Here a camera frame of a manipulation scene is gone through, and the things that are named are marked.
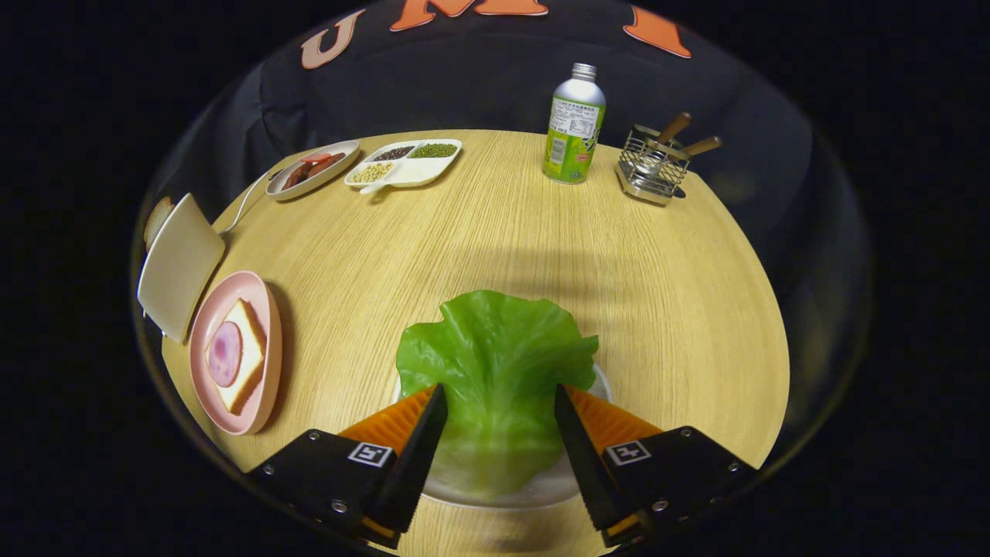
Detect small white plate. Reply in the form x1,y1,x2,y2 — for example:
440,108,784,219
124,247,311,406
391,364,616,510

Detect white divided bean dish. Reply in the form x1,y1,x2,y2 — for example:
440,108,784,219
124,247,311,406
344,138,463,195

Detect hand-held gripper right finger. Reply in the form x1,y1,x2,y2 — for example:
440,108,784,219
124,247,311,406
554,383,760,550

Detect white toaster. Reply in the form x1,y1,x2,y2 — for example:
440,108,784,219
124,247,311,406
137,193,227,345

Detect black backdrop cloth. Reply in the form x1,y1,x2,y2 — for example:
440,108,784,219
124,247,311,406
131,0,875,496

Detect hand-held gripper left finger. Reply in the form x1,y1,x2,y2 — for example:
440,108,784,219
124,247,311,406
246,383,449,550

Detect metal wire utensil holder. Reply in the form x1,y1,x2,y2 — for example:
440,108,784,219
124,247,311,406
616,124,691,207

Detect white bread slice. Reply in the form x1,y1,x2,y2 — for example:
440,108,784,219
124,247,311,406
205,298,268,415

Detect pink plate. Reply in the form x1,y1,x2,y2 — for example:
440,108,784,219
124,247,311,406
189,270,283,436

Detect pink ham slice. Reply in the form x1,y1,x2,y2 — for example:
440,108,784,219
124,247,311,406
207,321,244,388

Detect round white plate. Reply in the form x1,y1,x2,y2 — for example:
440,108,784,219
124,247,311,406
265,140,361,203

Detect green label metal bottle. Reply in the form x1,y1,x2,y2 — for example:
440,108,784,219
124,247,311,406
542,63,607,185

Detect toasted bread slice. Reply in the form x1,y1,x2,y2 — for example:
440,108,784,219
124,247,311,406
144,196,174,252

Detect green lettuce leaf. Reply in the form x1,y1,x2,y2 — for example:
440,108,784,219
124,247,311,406
395,290,600,496

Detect white toaster cable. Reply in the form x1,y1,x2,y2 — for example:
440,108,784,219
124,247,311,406
219,166,283,234

